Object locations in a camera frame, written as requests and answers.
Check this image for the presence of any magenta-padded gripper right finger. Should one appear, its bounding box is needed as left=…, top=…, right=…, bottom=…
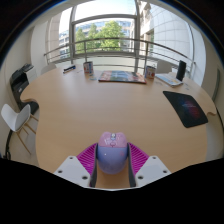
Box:
left=127, top=142, right=172, bottom=188

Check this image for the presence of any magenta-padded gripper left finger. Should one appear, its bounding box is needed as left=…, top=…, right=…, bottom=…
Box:
left=53, top=142, right=99, bottom=189

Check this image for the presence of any pink and purple computer mouse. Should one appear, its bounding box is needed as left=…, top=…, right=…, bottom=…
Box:
left=96, top=131, right=129, bottom=175

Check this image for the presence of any black patterned mouse pad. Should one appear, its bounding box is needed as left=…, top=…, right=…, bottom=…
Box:
left=162, top=90, right=210, bottom=129

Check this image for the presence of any white chair with wooden legs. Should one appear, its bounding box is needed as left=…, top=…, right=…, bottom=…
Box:
left=0, top=103, right=40, bottom=155

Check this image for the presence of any light blue covered book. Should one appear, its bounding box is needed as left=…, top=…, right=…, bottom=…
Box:
left=155, top=72, right=185, bottom=88

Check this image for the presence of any printed cup with plant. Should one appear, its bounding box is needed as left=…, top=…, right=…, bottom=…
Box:
left=145, top=64, right=157, bottom=80

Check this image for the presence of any red covered magazine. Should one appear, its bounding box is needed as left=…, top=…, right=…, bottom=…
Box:
left=97, top=70, right=148, bottom=85

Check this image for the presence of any dark blue small case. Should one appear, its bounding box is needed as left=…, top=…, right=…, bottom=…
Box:
left=62, top=64, right=77, bottom=74

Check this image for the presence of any black office printer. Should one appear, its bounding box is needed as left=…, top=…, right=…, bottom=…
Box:
left=9, top=62, right=40, bottom=115

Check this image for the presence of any black cylindrical speaker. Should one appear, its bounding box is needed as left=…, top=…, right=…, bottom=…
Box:
left=175, top=59, right=188, bottom=82

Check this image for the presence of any metal balcony railing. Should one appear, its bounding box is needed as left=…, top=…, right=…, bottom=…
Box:
left=43, top=36, right=196, bottom=80

